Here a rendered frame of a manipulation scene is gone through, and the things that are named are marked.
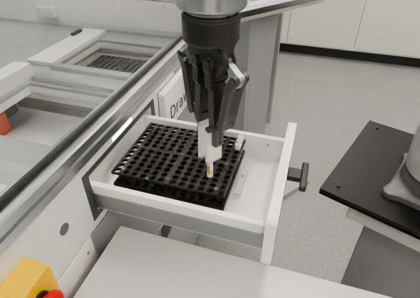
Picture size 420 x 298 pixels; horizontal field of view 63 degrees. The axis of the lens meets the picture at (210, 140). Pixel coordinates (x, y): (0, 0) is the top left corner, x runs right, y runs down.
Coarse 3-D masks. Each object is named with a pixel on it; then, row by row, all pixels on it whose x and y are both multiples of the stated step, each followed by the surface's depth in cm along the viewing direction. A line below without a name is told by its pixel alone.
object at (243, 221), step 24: (144, 120) 82; (168, 120) 80; (120, 144) 73; (264, 144) 75; (96, 168) 66; (240, 168) 75; (264, 168) 75; (96, 192) 63; (120, 192) 61; (144, 192) 61; (264, 192) 69; (144, 216) 63; (168, 216) 61; (192, 216) 59; (216, 216) 57; (240, 216) 57; (264, 216) 64; (240, 240) 58
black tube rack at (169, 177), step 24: (144, 144) 72; (168, 144) 71; (192, 144) 72; (120, 168) 65; (144, 168) 65; (168, 168) 66; (192, 168) 65; (216, 168) 65; (168, 192) 64; (192, 192) 65
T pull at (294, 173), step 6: (306, 162) 65; (288, 168) 64; (294, 168) 64; (306, 168) 64; (288, 174) 62; (294, 174) 62; (300, 174) 62; (306, 174) 62; (288, 180) 63; (294, 180) 62; (300, 180) 61; (306, 180) 61; (300, 186) 60
